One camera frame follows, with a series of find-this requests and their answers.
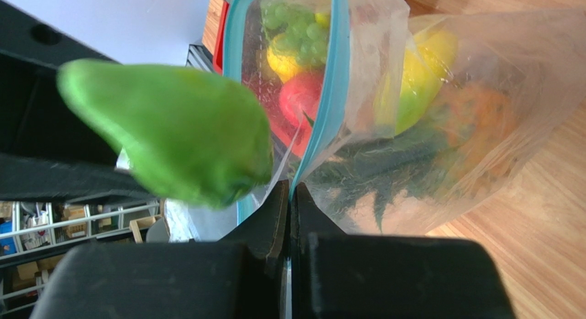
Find yellow toy corn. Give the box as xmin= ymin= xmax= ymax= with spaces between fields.
xmin=373 ymin=30 xmax=458 ymax=138

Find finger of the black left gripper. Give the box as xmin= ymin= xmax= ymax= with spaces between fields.
xmin=1 ymin=2 xmax=151 ymax=204

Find green toy cucumber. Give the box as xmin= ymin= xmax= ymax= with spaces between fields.
xmin=56 ymin=58 xmax=274 ymax=209

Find green toy grapes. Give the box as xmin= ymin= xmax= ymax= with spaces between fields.
xmin=260 ymin=0 xmax=330 ymax=67

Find orange toy pineapple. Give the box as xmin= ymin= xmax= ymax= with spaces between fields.
xmin=305 ymin=83 xmax=517 ymax=234

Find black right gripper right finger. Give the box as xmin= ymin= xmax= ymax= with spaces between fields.
xmin=290 ymin=184 xmax=515 ymax=318

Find red toy strawberry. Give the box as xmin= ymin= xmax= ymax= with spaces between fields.
xmin=279 ymin=71 xmax=324 ymax=129

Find clear zip top bag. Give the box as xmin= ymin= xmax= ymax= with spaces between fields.
xmin=223 ymin=0 xmax=585 ymax=234

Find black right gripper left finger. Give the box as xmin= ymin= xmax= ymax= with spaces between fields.
xmin=32 ymin=182 xmax=289 ymax=318

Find yellow toy lemon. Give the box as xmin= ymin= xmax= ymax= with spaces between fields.
xmin=266 ymin=33 xmax=306 ymax=83

